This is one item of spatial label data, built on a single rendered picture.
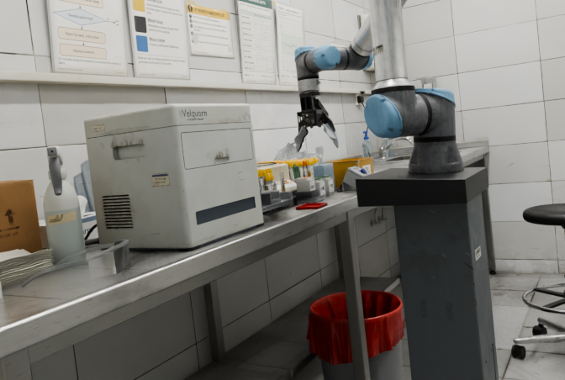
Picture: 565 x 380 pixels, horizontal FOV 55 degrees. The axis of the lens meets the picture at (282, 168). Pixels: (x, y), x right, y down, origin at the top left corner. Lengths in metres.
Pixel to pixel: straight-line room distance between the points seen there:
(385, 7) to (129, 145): 0.75
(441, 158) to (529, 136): 2.41
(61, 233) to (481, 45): 3.26
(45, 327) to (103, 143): 0.51
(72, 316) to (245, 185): 0.55
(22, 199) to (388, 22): 0.98
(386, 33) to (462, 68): 2.53
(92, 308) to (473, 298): 1.00
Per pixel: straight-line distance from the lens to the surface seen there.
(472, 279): 1.54
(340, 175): 2.01
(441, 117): 1.54
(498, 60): 3.95
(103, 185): 1.27
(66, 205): 1.19
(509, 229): 4.01
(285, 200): 1.46
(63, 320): 0.88
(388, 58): 1.48
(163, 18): 2.11
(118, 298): 0.94
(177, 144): 1.11
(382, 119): 1.44
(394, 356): 2.06
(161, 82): 2.00
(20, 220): 1.27
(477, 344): 1.59
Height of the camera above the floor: 1.08
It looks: 3 degrees down
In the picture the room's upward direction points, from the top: 6 degrees counter-clockwise
